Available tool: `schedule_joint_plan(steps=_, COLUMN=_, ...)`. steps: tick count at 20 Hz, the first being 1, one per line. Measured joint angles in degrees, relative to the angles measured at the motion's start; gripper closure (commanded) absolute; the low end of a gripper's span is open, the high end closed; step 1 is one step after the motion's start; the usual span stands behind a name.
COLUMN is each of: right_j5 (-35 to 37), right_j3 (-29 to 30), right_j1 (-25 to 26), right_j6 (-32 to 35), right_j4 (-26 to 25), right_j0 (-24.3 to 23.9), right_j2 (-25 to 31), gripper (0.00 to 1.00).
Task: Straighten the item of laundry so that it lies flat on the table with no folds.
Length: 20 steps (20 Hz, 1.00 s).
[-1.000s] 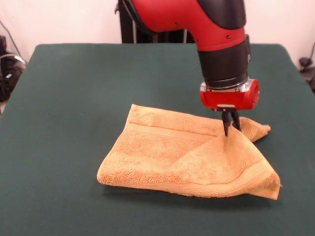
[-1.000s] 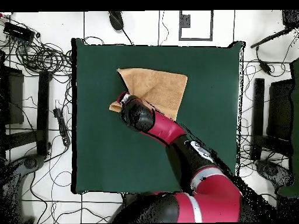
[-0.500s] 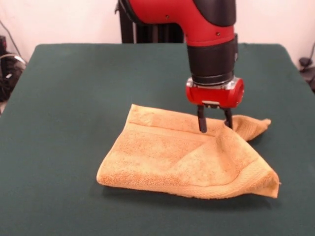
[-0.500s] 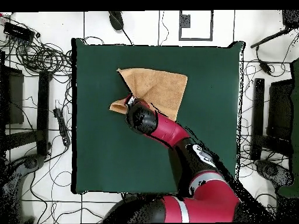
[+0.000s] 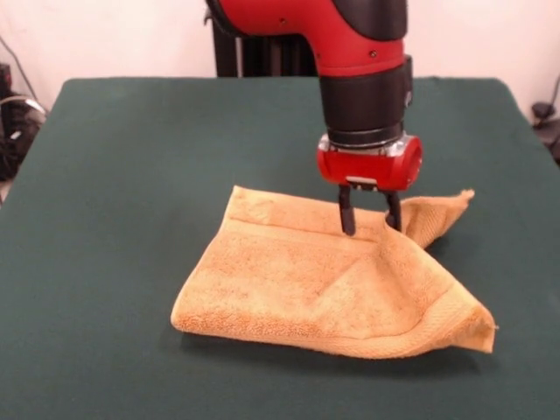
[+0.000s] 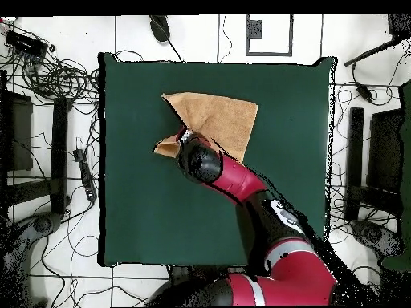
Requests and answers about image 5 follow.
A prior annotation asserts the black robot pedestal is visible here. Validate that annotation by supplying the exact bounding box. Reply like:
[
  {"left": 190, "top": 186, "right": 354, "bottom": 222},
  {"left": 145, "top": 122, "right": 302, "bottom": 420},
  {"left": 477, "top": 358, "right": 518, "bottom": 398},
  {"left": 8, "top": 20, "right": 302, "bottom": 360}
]
[{"left": 213, "top": 21, "right": 323, "bottom": 80}]

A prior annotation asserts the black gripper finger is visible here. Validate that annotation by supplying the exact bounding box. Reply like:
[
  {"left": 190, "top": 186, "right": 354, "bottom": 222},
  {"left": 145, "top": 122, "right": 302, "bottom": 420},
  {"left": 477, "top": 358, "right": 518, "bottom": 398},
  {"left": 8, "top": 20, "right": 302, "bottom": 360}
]
[
  {"left": 336, "top": 183, "right": 358, "bottom": 237},
  {"left": 383, "top": 192, "right": 404, "bottom": 233}
]

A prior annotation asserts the tan terry towel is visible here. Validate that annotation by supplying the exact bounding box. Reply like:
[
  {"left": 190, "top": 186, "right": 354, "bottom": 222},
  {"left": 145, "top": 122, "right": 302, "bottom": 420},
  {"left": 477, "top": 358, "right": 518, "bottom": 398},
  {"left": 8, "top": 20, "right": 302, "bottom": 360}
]
[{"left": 169, "top": 185, "right": 498, "bottom": 361}]

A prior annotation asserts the dark green table cloth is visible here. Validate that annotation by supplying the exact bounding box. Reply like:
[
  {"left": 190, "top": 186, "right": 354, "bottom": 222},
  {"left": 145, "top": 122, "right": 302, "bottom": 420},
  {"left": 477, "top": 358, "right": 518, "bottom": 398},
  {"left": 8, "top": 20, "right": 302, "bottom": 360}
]
[{"left": 0, "top": 76, "right": 560, "bottom": 420}]

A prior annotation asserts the black plug with cable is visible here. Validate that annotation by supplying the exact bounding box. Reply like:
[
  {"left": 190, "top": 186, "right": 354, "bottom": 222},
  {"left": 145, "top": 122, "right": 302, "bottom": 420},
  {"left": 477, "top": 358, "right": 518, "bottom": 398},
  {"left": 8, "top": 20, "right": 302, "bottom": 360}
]
[{"left": 531, "top": 101, "right": 560, "bottom": 165}]

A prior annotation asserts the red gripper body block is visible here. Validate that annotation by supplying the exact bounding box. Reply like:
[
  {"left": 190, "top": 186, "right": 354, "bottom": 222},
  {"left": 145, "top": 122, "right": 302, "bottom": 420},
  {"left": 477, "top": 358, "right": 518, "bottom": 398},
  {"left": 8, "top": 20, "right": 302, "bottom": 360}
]
[{"left": 317, "top": 136, "right": 424, "bottom": 192}]

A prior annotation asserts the black equipment with cables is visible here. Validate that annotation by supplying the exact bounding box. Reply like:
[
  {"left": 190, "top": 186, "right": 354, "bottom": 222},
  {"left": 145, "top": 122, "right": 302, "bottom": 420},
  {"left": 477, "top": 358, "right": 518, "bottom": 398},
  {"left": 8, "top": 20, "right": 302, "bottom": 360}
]
[{"left": 0, "top": 63, "right": 48, "bottom": 183}]

